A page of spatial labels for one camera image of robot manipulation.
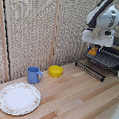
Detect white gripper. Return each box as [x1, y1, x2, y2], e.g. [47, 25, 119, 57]
[81, 28, 116, 53]

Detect white plate with floral rim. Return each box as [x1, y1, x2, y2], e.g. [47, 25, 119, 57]
[0, 80, 43, 118]

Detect black dish rack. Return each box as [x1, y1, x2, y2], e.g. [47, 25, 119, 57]
[73, 44, 119, 84]

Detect yellow bowl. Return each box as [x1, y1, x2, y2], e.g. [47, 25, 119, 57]
[48, 64, 64, 79]

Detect blue mug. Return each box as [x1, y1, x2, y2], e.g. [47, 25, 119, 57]
[26, 65, 44, 86]

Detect wooden screen post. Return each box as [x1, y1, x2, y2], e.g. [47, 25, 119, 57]
[48, 0, 64, 69]
[0, 0, 15, 82]

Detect woven screen panel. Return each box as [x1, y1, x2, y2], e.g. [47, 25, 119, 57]
[56, 0, 100, 69]
[0, 0, 57, 82]

